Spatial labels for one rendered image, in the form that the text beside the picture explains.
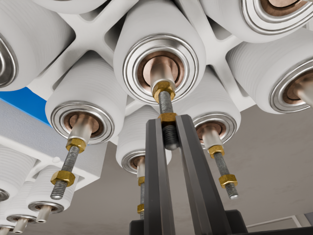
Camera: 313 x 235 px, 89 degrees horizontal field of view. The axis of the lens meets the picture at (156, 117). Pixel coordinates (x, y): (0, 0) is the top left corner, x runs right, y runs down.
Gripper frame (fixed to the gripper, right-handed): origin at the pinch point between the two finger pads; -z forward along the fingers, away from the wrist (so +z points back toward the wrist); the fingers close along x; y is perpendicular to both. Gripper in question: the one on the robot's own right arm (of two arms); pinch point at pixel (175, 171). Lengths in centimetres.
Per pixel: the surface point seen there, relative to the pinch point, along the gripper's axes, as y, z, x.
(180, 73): 0.7, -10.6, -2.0
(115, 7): -4.7, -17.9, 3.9
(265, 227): 189, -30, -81
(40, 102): 12.2, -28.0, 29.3
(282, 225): 182, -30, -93
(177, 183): 81, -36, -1
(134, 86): 1.2, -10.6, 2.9
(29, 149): 17.0, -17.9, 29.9
